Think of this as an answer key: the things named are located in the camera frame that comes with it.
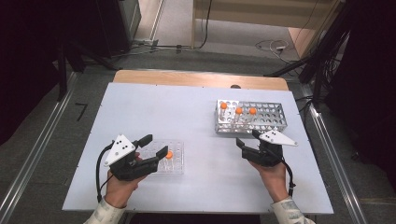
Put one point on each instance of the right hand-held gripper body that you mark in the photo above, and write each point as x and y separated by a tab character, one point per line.
264	155

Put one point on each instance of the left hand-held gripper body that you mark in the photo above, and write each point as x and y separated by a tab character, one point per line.
130	169

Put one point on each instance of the orange capped test tube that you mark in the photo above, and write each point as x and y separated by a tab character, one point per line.
238	110
252	110
169	154
223	105

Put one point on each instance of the metal tube rack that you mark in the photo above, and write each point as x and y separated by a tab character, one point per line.
271	119

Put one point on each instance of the clear acrylic tube rack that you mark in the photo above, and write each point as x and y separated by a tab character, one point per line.
177	166

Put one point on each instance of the person's left hand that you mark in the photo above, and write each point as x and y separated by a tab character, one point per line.
120	193

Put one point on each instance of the person's right hand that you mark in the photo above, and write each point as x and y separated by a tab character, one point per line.
275	180

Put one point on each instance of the grey power strip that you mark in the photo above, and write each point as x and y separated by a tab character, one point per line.
146	42

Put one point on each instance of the black stand leg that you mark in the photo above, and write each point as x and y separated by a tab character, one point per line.
62	77

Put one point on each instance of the black cabinet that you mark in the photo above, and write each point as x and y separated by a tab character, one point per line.
115	25

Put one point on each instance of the beige wooden furniture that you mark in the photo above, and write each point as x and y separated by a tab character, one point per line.
249	12

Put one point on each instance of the dark curtain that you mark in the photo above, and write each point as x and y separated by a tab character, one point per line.
370	77

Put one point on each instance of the aluminium floor rail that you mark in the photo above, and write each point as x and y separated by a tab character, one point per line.
336	161
34	149

